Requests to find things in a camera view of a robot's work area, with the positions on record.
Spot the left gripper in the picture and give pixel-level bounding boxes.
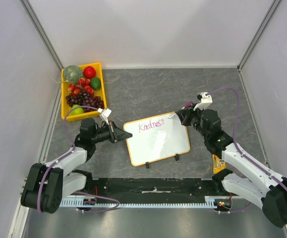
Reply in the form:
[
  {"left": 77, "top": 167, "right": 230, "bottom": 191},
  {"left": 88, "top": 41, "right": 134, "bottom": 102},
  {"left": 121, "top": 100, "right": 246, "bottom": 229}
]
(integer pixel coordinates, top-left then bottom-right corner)
[{"left": 91, "top": 120, "right": 131, "bottom": 143}]

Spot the pink capped whiteboard marker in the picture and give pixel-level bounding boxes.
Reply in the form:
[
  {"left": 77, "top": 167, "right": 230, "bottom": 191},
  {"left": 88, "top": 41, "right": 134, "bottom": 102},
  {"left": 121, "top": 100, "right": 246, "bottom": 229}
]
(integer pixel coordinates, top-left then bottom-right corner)
[{"left": 168, "top": 101, "right": 194, "bottom": 119}]

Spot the yellow framed whiteboard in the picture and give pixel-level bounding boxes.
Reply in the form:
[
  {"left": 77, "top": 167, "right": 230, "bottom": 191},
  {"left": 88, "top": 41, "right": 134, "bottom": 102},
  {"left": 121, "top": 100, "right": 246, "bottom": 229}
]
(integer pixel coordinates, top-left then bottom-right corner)
[{"left": 123, "top": 112, "right": 190, "bottom": 167}]

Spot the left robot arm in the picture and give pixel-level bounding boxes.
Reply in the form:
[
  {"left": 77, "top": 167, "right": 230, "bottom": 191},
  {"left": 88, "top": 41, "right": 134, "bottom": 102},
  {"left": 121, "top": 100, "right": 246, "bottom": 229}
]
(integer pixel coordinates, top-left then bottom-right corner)
[{"left": 20, "top": 118, "right": 133, "bottom": 214}]

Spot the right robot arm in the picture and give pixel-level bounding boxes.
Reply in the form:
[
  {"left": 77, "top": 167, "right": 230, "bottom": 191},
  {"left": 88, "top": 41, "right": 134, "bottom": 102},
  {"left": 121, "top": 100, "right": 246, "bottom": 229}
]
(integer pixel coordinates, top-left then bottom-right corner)
[{"left": 175, "top": 108, "right": 287, "bottom": 228}]

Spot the light green apple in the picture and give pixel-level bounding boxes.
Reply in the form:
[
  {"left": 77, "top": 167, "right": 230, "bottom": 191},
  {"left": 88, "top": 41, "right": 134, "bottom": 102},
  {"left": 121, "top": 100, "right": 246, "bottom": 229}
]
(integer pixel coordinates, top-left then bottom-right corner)
[{"left": 69, "top": 105, "right": 84, "bottom": 116}]

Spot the purple grape bunch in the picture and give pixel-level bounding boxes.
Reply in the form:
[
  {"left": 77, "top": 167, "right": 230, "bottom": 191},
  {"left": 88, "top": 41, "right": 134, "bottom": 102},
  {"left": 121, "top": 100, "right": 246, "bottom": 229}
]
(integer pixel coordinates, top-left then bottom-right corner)
[{"left": 65, "top": 93, "right": 105, "bottom": 109}]

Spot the yellow plastic bin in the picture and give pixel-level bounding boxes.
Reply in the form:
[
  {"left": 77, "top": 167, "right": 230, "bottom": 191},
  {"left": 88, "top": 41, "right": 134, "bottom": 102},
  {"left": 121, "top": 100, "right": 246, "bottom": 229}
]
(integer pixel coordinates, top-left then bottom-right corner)
[{"left": 61, "top": 62, "right": 107, "bottom": 121}]

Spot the dark green lime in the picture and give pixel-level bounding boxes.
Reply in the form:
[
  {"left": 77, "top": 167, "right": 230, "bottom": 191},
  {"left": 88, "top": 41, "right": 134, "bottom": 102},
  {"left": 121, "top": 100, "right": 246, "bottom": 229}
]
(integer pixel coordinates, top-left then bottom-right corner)
[{"left": 90, "top": 77, "right": 101, "bottom": 90}]

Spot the yellow candy packet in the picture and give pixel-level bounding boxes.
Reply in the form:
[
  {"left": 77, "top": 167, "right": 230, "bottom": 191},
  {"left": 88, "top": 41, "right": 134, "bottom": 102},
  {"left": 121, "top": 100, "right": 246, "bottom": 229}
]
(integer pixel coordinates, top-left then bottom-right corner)
[{"left": 212, "top": 154, "right": 227, "bottom": 174}]

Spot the red apple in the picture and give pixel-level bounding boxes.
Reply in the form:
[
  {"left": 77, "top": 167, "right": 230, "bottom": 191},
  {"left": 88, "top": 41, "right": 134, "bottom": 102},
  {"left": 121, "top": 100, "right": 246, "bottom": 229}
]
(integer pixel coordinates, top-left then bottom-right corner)
[{"left": 83, "top": 66, "right": 96, "bottom": 79}]

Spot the green melon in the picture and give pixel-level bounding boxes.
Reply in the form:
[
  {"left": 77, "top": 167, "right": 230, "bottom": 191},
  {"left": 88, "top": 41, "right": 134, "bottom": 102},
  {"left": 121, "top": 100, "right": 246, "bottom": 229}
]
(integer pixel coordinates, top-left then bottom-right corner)
[{"left": 62, "top": 65, "right": 84, "bottom": 84}]

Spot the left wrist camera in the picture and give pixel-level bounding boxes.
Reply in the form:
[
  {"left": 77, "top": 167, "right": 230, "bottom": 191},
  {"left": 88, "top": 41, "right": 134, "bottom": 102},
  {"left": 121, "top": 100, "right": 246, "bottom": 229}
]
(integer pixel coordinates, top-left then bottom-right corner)
[{"left": 97, "top": 108, "right": 112, "bottom": 124}]

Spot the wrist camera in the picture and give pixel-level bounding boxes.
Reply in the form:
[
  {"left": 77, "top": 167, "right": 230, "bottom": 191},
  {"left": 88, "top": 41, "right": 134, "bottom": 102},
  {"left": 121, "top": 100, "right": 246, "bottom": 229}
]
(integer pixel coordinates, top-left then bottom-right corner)
[
  {"left": 193, "top": 92, "right": 213, "bottom": 111},
  {"left": 97, "top": 108, "right": 112, "bottom": 124}
]

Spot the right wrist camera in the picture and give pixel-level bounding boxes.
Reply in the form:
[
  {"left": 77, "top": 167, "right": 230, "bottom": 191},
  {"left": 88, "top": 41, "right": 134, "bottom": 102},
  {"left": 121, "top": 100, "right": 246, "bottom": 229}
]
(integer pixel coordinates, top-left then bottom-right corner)
[{"left": 193, "top": 92, "right": 213, "bottom": 111}]

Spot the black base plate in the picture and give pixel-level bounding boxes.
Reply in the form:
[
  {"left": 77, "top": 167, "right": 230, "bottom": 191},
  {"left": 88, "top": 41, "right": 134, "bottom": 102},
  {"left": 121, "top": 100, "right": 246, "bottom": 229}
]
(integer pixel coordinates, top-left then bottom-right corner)
[{"left": 82, "top": 178, "right": 230, "bottom": 204}]

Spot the white cable duct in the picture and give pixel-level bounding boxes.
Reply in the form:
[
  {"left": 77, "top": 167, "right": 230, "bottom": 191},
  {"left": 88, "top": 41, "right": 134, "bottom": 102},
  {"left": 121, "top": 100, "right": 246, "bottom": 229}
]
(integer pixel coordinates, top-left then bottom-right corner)
[{"left": 59, "top": 196, "right": 227, "bottom": 209}]

